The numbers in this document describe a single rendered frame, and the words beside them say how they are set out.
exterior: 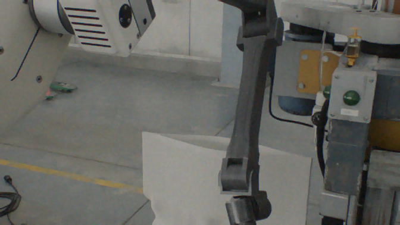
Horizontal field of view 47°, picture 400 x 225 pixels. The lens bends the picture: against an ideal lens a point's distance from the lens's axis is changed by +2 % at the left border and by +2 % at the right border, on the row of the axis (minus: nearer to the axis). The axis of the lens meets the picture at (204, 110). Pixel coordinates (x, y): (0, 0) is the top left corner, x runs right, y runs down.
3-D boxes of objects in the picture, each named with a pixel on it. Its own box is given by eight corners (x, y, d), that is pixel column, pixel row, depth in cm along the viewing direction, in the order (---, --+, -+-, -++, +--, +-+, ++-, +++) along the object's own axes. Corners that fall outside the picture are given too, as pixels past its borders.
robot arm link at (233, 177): (237, 20, 115) (276, 12, 109) (248, 31, 119) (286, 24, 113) (210, 185, 100) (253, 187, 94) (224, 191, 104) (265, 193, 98)
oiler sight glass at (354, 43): (344, 55, 89) (347, 37, 88) (346, 53, 91) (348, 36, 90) (358, 56, 88) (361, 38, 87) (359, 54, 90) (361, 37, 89)
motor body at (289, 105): (272, 114, 139) (278, 33, 132) (282, 101, 153) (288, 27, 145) (322, 121, 134) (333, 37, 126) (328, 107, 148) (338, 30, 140)
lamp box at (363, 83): (327, 118, 86) (333, 72, 84) (330, 111, 90) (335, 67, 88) (369, 123, 84) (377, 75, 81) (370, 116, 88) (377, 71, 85)
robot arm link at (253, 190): (217, 168, 101) (250, 169, 96) (243, 168, 111) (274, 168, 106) (218, 224, 100) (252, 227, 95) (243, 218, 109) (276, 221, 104)
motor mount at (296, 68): (271, 96, 133) (275, 41, 128) (276, 90, 139) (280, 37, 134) (374, 108, 124) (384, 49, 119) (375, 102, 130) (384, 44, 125)
